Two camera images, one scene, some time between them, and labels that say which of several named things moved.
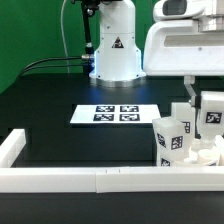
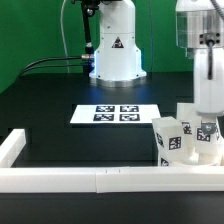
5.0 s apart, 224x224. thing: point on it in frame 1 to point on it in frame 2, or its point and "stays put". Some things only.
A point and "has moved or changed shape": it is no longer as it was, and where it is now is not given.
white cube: x=211 y=117 has moved or changed shape
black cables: x=24 y=72 stays put
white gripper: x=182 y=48 to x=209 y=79
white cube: x=169 y=132 stays put
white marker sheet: x=113 y=113 stays put
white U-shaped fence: x=101 y=180 stays put
